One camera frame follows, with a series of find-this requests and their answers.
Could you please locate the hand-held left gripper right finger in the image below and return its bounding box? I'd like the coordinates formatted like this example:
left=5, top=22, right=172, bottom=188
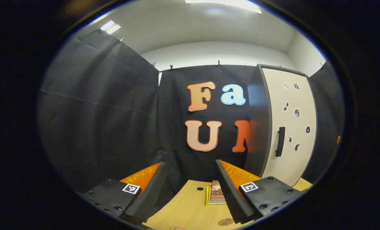
left=215, top=159, right=308, bottom=224

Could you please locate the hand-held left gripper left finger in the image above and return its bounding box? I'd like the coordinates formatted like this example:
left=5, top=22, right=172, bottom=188
left=78, top=161, right=168, bottom=223

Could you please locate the beige cabinet door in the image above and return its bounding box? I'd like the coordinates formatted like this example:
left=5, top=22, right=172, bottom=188
left=261, top=65, right=318, bottom=187

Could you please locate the black door handle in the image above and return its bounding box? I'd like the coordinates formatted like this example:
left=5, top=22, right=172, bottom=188
left=275, top=126, right=286, bottom=157

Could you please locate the grey cabinet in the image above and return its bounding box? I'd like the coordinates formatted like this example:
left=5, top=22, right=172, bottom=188
left=244, top=63, right=318, bottom=187

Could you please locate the brown brick pattern book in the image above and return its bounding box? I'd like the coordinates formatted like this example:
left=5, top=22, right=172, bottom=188
left=208, top=180, right=227, bottom=205

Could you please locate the black backdrop cloth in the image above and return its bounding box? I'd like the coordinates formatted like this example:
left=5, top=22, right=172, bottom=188
left=38, top=29, right=345, bottom=198

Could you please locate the row of small cloth clips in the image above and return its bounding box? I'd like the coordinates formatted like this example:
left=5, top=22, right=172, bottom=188
left=119, top=37, right=325, bottom=71

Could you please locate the small square ceiling light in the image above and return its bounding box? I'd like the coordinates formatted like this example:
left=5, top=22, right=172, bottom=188
left=100, top=20, right=121, bottom=35

